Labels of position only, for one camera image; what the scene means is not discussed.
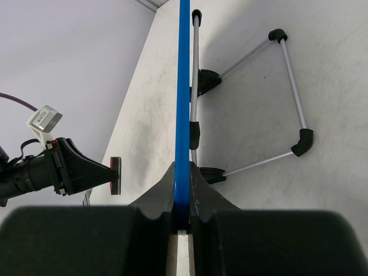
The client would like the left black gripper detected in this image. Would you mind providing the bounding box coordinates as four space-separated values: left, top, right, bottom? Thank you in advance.
11 138 114 196

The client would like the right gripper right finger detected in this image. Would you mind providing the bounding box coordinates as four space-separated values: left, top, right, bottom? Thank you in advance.
189 164 367 275

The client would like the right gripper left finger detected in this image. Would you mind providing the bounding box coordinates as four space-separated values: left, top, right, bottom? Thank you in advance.
1 166 177 275

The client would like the red bone-shaped eraser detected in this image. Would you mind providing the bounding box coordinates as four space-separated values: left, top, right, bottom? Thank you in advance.
110 156 121 196

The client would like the blue framed whiteboard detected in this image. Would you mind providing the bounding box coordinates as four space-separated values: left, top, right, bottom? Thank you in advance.
174 1 190 231

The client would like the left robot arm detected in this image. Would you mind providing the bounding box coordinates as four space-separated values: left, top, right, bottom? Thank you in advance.
1 137 121 207

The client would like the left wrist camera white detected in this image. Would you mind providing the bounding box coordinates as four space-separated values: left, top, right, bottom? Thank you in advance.
26 105 63 149

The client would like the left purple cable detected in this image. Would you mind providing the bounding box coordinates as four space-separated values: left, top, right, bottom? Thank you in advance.
0 93 38 112

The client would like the whiteboard wire stand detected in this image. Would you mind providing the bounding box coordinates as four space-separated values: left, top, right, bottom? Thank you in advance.
190 9 315 185

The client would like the left aluminium frame post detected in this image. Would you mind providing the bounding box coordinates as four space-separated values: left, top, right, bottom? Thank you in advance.
136 0 169 13

